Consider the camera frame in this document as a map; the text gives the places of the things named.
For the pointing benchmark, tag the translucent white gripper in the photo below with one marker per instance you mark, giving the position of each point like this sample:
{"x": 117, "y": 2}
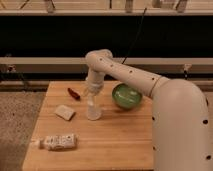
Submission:
{"x": 90, "y": 93}

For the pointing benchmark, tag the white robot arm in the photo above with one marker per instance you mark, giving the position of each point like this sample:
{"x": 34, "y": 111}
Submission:
{"x": 181, "y": 137}

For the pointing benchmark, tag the grey metal rail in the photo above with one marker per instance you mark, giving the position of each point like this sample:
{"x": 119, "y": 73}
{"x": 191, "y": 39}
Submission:
{"x": 78, "y": 64}

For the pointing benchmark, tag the white labelled tube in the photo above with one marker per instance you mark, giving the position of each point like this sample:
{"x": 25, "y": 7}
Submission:
{"x": 56, "y": 142}

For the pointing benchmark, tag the green ceramic bowl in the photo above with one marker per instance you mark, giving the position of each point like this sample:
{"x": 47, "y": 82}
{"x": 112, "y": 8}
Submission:
{"x": 126, "y": 97}

